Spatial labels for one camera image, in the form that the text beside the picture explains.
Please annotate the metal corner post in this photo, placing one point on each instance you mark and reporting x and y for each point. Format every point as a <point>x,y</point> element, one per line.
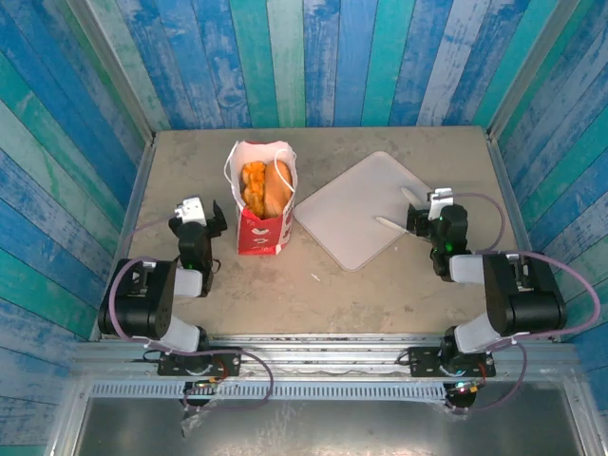
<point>115,71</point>
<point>528,71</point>

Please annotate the red white paper bag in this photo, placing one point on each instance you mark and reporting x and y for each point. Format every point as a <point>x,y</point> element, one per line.
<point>261,237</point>

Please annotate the long tan bread roll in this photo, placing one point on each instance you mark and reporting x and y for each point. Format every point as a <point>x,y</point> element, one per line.
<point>275,190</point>

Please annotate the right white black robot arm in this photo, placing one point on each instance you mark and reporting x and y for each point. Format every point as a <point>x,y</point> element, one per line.
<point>522,304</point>

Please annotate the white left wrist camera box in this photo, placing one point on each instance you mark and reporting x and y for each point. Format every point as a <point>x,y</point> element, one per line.
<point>190,209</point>

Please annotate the steel sheet panel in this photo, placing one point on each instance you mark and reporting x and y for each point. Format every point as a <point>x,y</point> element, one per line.
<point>332,427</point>

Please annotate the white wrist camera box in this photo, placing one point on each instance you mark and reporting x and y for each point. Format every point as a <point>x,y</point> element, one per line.
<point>190,209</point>
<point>437,204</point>

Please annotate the clear crumpled plastic scrap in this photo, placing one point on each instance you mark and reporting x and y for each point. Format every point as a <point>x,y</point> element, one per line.
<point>190,423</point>

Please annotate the orange braided pastry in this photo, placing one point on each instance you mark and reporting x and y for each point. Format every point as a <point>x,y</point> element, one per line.
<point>252,190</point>

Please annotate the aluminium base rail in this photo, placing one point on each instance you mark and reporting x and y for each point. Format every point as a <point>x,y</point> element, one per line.
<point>323,354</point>

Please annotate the small circuit board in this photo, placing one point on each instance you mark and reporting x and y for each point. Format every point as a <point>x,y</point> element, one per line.
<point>209,382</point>
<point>468,388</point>

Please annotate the white square tray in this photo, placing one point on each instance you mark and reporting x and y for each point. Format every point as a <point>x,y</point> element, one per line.
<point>351,214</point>

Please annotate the aluminium table side rail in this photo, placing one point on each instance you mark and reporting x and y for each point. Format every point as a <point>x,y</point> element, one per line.
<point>502,166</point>
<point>135,199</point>

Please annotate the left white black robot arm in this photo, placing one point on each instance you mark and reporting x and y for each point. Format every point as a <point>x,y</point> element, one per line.
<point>138,304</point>

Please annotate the black round mount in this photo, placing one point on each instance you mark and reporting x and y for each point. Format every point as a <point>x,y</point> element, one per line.
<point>461,403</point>
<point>192,404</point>

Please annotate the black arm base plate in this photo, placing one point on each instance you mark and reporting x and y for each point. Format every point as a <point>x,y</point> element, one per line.
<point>232,361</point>
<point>423,363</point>

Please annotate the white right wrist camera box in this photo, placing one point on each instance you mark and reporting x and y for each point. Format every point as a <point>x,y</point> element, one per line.
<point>437,204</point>

